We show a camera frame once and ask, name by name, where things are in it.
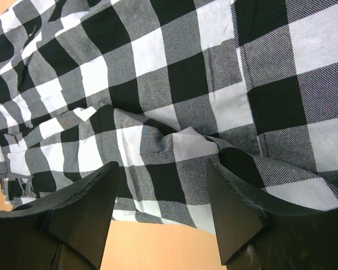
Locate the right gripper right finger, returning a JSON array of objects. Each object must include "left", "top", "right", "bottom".
[{"left": 207, "top": 159, "right": 268, "bottom": 265}]

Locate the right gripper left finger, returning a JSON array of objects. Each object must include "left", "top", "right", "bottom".
[{"left": 11, "top": 162, "right": 120, "bottom": 269}]

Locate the black white checkered shirt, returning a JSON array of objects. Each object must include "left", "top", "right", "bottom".
[{"left": 0, "top": 1, "right": 338, "bottom": 232}]

